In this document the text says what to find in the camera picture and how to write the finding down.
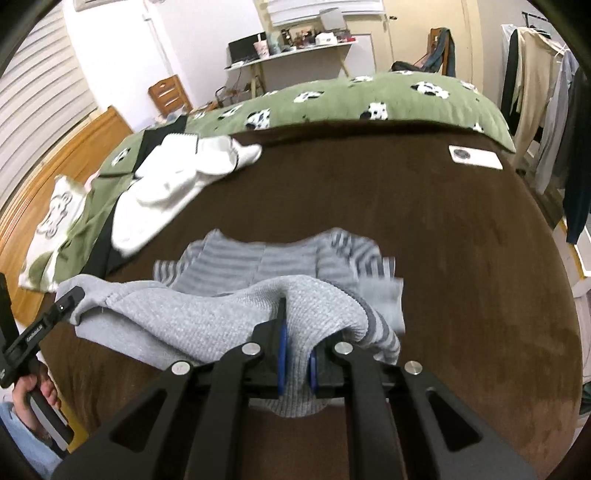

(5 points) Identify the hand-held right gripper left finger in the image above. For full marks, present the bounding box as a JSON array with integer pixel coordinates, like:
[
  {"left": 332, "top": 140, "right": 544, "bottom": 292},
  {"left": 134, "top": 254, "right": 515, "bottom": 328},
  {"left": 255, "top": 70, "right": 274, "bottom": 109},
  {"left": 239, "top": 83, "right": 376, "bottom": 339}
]
[{"left": 53, "top": 298, "right": 289, "bottom": 480}]

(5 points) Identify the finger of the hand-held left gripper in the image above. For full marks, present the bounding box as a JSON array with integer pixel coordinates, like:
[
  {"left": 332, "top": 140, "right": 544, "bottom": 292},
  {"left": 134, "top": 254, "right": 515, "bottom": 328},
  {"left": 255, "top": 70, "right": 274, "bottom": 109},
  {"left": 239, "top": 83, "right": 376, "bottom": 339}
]
[{"left": 18, "top": 286, "right": 86, "bottom": 354}]

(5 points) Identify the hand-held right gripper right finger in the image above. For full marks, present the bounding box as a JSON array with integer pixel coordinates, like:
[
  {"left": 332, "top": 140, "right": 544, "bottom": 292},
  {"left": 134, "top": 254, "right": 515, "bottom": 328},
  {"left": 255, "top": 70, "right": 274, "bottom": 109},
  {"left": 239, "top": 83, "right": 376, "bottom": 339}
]
[{"left": 307, "top": 339, "right": 539, "bottom": 480}]

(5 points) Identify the grey striped hoodie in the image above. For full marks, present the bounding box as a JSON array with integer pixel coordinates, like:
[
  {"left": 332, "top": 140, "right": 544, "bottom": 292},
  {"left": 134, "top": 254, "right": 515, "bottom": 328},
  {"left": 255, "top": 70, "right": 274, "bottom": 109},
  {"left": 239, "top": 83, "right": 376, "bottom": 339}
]
[{"left": 55, "top": 227, "right": 407, "bottom": 418}]

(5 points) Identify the person's left forearm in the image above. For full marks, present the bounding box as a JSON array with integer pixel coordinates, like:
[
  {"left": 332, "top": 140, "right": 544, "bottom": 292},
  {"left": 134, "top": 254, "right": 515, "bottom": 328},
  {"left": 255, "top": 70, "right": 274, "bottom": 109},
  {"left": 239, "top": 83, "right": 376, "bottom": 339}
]
[{"left": 0, "top": 401, "right": 63, "bottom": 480}]

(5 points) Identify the person's left hand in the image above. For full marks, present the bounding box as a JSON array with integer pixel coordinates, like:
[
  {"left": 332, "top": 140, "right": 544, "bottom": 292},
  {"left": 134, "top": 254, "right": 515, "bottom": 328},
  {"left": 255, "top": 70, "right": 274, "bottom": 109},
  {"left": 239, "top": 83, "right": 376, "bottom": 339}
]
[{"left": 11, "top": 364, "right": 63, "bottom": 439}]

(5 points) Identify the bear print pillow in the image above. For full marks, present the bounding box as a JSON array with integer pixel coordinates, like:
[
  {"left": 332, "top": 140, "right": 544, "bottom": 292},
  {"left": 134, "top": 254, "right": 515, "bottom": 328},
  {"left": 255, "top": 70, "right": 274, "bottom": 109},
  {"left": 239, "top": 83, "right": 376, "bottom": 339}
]
[{"left": 18, "top": 175, "right": 93, "bottom": 292}]

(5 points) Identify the brown blanket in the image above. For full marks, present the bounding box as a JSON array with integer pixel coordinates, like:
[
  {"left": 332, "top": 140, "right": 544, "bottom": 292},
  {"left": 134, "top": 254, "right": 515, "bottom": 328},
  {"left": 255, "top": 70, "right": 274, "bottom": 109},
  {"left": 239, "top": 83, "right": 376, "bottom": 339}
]
[{"left": 39, "top": 119, "right": 583, "bottom": 480}]

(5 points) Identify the wooden headboard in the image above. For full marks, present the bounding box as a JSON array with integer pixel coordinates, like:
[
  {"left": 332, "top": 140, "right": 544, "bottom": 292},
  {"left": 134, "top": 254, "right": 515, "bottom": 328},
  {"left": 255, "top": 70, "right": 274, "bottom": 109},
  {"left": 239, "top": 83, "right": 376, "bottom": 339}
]
[{"left": 0, "top": 105, "right": 134, "bottom": 324}]

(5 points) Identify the white fleece garment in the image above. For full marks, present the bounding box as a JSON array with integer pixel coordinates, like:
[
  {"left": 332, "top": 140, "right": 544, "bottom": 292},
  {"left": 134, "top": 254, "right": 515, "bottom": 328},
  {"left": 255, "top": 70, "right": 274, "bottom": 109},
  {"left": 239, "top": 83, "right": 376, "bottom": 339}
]
[{"left": 110, "top": 134, "right": 263, "bottom": 256}]

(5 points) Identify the white window blind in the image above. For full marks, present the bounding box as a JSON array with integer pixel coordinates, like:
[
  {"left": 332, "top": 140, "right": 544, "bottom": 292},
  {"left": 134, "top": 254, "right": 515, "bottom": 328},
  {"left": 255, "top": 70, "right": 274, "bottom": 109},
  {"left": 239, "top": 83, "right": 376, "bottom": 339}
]
[
  {"left": 268, "top": 0, "right": 384, "bottom": 14},
  {"left": 0, "top": 9, "right": 100, "bottom": 213}
]

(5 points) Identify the wooden chair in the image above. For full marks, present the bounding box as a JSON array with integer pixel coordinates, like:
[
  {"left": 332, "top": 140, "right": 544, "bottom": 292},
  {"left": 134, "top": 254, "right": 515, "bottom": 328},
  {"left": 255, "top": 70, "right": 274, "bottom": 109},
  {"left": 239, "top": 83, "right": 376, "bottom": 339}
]
[
  {"left": 390, "top": 27, "right": 458, "bottom": 77},
  {"left": 148, "top": 75, "right": 194, "bottom": 118}
]

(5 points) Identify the green cow print blanket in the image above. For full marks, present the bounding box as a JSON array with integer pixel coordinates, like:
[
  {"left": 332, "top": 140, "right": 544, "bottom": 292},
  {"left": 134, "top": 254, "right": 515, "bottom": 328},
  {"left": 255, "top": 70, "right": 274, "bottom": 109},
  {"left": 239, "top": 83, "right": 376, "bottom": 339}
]
[{"left": 46, "top": 74, "right": 517, "bottom": 294}]

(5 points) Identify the white card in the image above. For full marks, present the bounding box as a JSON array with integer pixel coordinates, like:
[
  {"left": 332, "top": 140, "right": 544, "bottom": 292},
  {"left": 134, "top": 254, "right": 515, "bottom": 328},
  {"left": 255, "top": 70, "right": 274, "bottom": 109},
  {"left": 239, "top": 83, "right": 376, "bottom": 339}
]
[{"left": 448, "top": 144, "right": 504, "bottom": 171}]

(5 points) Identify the white desk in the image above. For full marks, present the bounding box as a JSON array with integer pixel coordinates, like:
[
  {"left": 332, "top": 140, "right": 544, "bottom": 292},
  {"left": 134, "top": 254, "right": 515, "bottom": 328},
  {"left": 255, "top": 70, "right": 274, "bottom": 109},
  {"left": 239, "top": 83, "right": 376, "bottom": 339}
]
[{"left": 225, "top": 39, "right": 358, "bottom": 95}]

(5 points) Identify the black laptop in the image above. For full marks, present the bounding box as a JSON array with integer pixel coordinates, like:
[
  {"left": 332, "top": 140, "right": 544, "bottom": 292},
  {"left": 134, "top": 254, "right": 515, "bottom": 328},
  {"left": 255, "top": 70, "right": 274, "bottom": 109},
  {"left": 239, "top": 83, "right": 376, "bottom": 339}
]
[{"left": 227, "top": 33, "right": 267, "bottom": 63}]

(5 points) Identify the navy hanging garment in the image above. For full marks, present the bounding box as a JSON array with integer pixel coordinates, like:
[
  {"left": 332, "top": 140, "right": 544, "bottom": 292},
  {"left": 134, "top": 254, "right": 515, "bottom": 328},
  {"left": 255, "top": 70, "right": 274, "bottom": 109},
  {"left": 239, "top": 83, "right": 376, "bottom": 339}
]
[{"left": 561, "top": 60, "right": 591, "bottom": 245}]

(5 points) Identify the light grey hanging shirt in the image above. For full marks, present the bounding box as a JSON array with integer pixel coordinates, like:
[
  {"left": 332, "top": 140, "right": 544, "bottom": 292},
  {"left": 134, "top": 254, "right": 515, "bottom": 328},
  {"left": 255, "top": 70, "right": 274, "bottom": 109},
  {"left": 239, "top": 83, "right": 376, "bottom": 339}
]
[{"left": 536, "top": 51, "right": 578, "bottom": 195}]

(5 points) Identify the black hanging garment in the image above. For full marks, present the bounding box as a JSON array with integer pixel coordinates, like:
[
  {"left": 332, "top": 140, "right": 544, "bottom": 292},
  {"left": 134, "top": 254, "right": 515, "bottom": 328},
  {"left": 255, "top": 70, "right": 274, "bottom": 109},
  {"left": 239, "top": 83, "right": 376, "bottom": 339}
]
[{"left": 501, "top": 32, "right": 520, "bottom": 130}]

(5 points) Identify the beige hanging garment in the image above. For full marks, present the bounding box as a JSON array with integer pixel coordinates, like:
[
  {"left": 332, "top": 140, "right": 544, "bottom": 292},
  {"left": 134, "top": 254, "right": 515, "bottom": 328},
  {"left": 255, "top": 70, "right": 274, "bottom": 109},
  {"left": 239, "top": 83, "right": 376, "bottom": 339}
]
[{"left": 510, "top": 25, "right": 566, "bottom": 160}]

